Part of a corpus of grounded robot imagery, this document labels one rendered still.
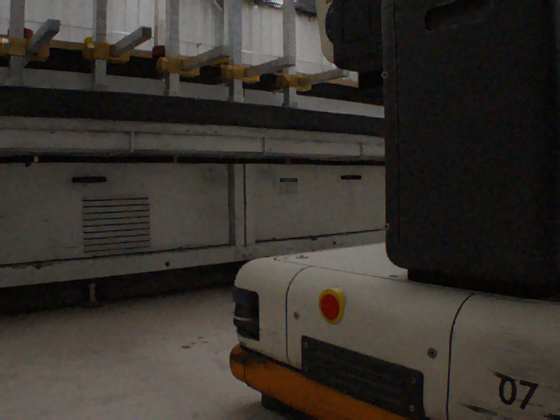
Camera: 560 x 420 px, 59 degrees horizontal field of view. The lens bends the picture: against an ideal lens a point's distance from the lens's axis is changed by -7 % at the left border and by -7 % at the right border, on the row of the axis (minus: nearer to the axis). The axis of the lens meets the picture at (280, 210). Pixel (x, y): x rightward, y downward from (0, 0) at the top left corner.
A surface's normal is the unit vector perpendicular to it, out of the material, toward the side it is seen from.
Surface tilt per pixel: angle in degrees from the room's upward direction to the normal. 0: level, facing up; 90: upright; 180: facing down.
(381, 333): 90
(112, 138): 90
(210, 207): 90
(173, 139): 90
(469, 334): 73
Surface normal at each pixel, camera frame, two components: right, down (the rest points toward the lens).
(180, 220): 0.62, 0.04
